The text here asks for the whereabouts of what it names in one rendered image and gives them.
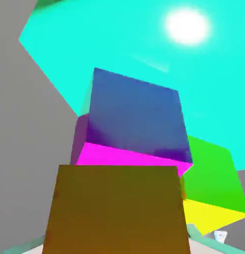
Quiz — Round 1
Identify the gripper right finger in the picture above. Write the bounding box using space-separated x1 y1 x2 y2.
186 223 239 254

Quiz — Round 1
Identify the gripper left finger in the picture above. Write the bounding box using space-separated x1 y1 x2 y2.
0 234 46 254

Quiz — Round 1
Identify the small orange cube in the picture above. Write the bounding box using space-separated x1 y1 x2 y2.
41 164 192 254

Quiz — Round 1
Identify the small yellow cube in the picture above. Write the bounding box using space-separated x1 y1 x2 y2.
180 135 245 236

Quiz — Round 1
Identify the small magenta cube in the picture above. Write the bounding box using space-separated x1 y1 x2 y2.
70 67 194 179

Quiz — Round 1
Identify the large cyan box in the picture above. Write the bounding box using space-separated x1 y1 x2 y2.
18 0 245 172

